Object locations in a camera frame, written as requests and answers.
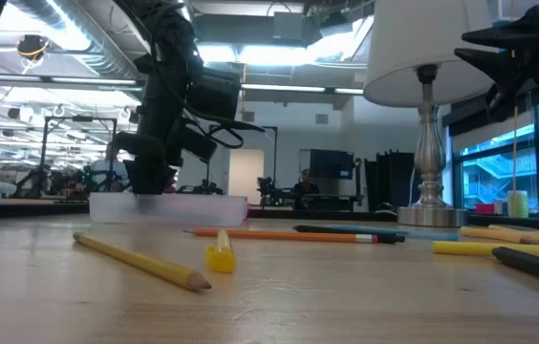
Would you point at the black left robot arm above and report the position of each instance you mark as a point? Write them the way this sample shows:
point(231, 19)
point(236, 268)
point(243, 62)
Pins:
point(169, 28)

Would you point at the silver ventilation duct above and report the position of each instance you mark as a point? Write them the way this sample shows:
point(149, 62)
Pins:
point(97, 43)

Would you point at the black metal rig frame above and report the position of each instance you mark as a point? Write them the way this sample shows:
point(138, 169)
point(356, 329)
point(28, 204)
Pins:
point(275, 153)
point(80, 118)

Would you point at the green white cup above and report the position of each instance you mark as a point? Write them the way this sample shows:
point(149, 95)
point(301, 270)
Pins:
point(518, 205)

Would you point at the black cabinet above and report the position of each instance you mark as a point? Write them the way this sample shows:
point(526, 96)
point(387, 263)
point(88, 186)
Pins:
point(391, 181)

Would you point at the large glass window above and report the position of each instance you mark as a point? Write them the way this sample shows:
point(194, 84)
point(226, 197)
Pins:
point(494, 172)

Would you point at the white shade table lamp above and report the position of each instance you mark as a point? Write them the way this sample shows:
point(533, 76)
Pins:
point(429, 153)

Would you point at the black background robot arm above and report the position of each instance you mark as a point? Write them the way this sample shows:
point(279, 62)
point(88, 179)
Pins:
point(267, 188)

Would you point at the grey ceiling box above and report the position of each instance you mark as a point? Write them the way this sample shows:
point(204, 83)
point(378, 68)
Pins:
point(288, 26)

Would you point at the yellow wooden pencil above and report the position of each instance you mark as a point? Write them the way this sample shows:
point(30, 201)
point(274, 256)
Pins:
point(145, 262)

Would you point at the black pen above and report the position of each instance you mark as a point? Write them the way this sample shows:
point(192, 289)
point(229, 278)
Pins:
point(394, 237)
point(537, 265)

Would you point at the long ceiling light fixture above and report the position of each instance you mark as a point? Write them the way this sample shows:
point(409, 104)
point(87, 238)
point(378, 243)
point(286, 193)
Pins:
point(284, 88)
point(83, 80)

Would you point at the pink small box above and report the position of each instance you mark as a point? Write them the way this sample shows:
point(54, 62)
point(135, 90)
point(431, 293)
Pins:
point(484, 208)

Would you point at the clear plastic box pink lid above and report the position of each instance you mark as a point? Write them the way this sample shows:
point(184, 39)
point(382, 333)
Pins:
point(193, 210)

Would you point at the black wall monitor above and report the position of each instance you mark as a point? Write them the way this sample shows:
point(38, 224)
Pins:
point(331, 165)

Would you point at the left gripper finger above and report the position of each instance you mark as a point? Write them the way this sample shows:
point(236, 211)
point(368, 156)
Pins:
point(152, 172)

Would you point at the black ceiling device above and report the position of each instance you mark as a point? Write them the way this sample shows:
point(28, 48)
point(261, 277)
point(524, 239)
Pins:
point(30, 45)

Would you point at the white door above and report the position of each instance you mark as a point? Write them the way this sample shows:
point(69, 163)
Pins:
point(245, 177)

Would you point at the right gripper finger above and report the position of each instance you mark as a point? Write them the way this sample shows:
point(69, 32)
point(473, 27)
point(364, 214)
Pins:
point(503, 67)
point(518, 31)

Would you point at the blue pen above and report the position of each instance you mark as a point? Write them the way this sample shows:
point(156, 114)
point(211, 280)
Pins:
point(432, 235)

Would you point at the person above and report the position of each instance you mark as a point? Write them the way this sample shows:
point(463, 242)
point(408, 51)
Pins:
point(109, 172)
point(306, 188)

